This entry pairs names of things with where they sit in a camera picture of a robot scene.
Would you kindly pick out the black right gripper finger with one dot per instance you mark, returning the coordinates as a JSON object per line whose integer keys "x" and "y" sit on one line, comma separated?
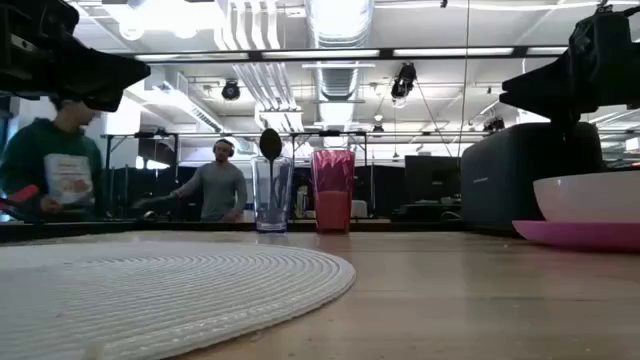
{"x": 545, "y": 90}

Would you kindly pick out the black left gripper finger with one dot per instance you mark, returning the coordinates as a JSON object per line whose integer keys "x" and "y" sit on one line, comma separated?
{"x": 105, "y": 80}

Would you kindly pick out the pale pink bowl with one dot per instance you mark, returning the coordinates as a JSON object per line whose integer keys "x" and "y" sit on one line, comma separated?
{"x": 590, "y": 197}

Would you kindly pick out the magenta plate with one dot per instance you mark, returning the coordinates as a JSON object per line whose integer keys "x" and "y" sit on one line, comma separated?
{"x": 575, "y": 235}

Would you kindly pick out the black spoon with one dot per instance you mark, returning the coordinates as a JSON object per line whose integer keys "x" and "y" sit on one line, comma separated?
{"x": 270, "y": 142}

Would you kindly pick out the round white woven placemat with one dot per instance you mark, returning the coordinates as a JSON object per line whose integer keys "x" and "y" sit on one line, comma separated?
{"x": 150, "y": 300}

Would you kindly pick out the pink faceted tumbler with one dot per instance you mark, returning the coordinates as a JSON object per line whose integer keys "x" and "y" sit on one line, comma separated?
{"x": 332, "y": 210}

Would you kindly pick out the person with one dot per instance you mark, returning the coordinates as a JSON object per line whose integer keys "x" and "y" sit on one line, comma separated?
{"x": 25, "y": 155}
{"x": 220, "y": 190}

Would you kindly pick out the black toaster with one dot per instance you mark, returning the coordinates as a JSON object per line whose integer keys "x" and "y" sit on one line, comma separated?
{"x": 510, "y": 180}

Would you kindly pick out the black round ceiling speaker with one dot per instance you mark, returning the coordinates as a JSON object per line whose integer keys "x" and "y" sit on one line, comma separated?
{"x": 230, "y": 91}

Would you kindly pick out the red and black apparatus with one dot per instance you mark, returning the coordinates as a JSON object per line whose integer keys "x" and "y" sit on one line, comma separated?
{"x": 22, "y": 195}

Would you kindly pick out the black ceiling spotlight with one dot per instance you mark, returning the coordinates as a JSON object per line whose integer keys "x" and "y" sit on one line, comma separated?
{"x": 403, "y": 82}

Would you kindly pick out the black computer monitor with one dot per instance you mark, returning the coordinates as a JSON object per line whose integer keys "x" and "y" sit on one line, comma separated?
{"x": 432, "y": 177}

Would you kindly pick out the black overhead light bar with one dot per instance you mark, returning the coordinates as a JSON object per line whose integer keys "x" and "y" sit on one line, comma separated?
{"x": 385, "y": 52}

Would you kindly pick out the clear drinking glass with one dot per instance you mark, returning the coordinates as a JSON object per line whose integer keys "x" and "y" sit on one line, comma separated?
{"x": 262, "y": 200}

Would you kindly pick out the silver ventilation duct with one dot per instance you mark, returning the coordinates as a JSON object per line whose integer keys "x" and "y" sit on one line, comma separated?
{"x": 340, "y": 80}

